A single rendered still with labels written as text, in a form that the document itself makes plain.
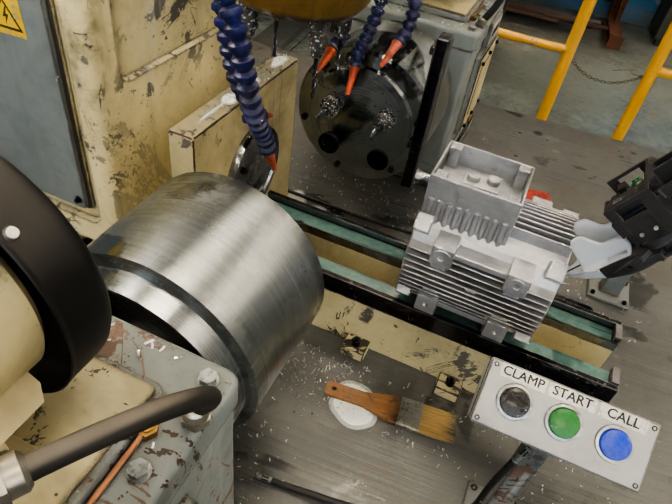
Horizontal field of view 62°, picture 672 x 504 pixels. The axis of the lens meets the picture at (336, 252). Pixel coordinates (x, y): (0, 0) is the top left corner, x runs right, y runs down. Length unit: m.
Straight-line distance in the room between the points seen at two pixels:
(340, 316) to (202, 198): 0.39
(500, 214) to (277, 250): 0.30
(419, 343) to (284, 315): 0.35
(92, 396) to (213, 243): 0.20
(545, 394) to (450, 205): 0.27
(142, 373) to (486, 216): 0.47
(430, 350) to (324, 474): 0.25
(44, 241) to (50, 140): 0.56
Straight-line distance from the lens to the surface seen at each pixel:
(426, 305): 0.81
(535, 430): 0.63
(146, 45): 0.85
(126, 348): 0.49
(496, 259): 0.76
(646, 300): 1.27
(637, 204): 0.68
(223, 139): 0.81
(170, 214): 0.60
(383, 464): 0.85
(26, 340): 0.36
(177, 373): 0.47
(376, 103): 1.01
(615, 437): 0.63
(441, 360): 0.91
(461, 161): 0.83
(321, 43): 0.72
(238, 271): 0.56
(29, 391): 0.38
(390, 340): 0.92
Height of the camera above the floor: 1.54
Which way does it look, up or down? 42 degrees down
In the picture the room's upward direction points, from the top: 10 degrees clockwise
